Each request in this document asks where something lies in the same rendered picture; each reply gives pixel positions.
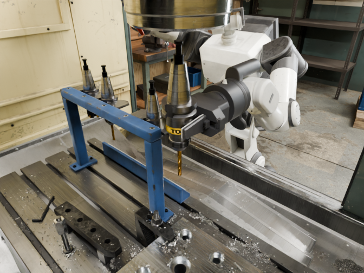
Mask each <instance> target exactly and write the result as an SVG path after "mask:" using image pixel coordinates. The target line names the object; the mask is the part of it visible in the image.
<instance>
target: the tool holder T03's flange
mask: <svg viewBox="0 0 364 273"><path fill-rule="evenodd" d="M166 99H167V96H166V97H164V98H163V99H162V100H161V107H162V116H163V117H164V118H167V117H170V118H173V121H187V120H191V119H193V118H194V117H195V116H196V115H197V110H196V108H197V99H196V98H195V97H193V96H192V97H191V99H192V101H191V103H189V104H188V105H183V106H174V105H171V104H169V103H167V101H166Z"/></svg>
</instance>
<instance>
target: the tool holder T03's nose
mask: <svg viewBox="0 0 364 273"><path fill-rule="evenodd" d="M190 142H191V137H189V138H187V139H185V140H184V139H182V138H181V135H172V134H170V136H169V138H168V144H169V145H170V146H172V147H173V148H174V149H175V150H176V151H183V150H184V149H185V148H186V147H187V146H189V144H190Z"/></svg>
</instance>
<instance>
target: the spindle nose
mask: <svg viewBox="0 0 364 273"><path fill-rule="evenodd" d="M123 2H124V8H125V12H126V16H127V23H128V24H129V25H130V26H132V27H134V28H137V29H142V30H151V31H169V32H187V31H205V30H214V29H219V28H223V27H225V26H227V25H228V24H229V23H230V16H231V11H232V7H233V0H123Z"/></svg>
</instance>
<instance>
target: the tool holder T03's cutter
mask: <svg viewBox="0 0 364 273"><path fill-rule="evenodd" d="M181 163H182V161H181V151H178V175H179V176H181V175H182V173H181V170H182V167H181Z"/></svg>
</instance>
